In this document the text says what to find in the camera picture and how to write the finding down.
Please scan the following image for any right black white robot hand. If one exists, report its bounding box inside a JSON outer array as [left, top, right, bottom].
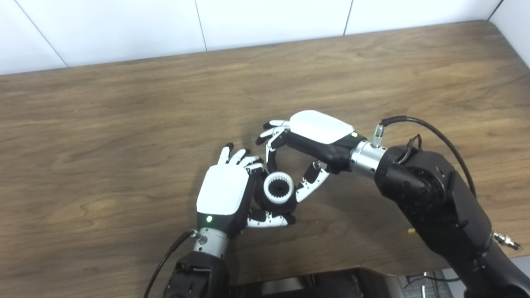
[[255, 110, 367, 203]]

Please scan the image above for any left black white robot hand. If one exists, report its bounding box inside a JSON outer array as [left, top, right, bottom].
[[196, 143, 296, 238]]

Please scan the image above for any round black plastic part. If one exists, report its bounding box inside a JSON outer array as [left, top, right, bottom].
[[253, 172, 298, 215]]

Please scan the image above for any white plastic ring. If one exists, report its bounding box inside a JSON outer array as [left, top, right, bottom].
[[263, 171, 295, 204]]

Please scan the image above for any black robot torso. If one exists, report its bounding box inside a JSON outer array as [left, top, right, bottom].
[[228, 268, 388, 298]]

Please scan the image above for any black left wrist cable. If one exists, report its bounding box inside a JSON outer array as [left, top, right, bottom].
[[143, 230, 204, 298]]

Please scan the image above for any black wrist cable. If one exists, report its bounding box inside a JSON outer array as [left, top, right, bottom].
[[143, 230, 204, 298], [373, 116, 522, 251]]

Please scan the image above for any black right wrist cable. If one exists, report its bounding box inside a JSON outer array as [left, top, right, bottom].
[[373, 116, 522, 251]]

